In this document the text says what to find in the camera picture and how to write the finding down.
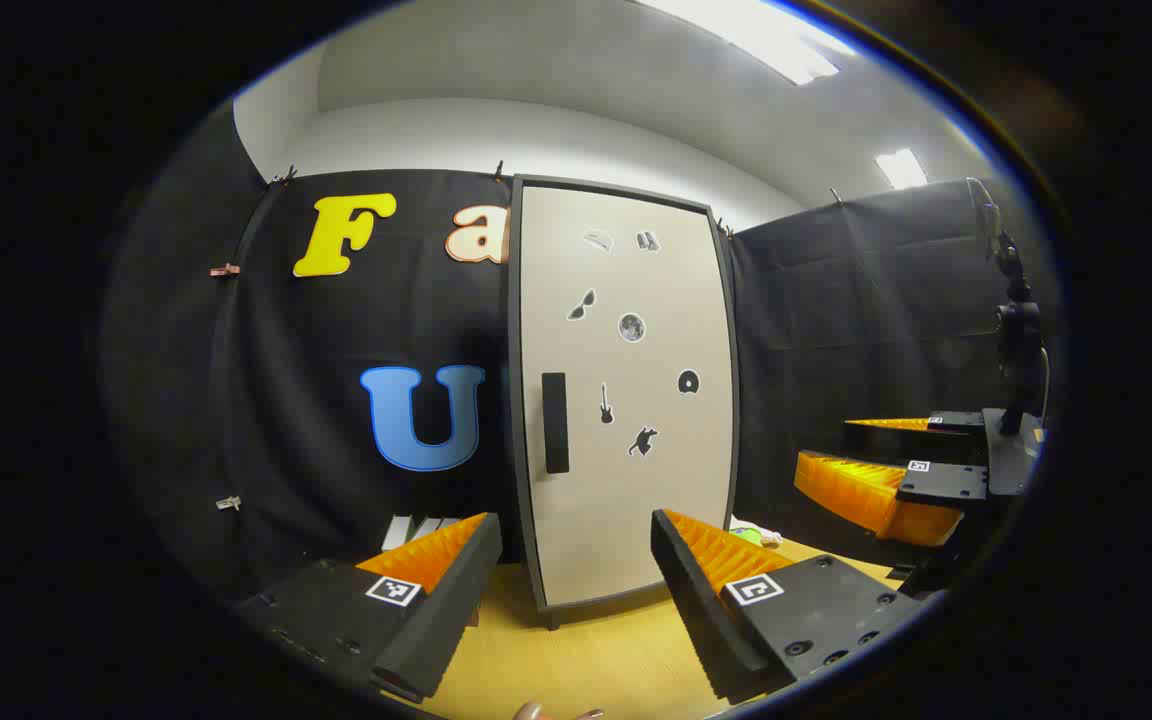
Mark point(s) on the green pink plush toy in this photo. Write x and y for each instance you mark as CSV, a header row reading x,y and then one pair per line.
x,y
751,536

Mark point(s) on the black backdrop cloth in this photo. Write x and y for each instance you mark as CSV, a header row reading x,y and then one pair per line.
x,y
266,400

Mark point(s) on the pink clothes peg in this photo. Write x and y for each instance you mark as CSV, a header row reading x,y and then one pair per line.
x,y
224,270

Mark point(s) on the green book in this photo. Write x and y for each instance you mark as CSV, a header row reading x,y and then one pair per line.
x,y
398,532

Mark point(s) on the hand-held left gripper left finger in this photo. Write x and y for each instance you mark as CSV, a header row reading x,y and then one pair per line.
x,y
446,610

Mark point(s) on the dark grey cabinet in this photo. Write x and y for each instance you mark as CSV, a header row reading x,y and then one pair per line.
x,y
513,400

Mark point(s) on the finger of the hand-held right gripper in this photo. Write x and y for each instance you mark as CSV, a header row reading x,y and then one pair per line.
x,y
886,442
941,482

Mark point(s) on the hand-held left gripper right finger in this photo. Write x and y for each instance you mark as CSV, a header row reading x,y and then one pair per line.
x,y
706,630

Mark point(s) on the white clothes peg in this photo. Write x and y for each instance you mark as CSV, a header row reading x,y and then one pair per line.
x,y
228,503

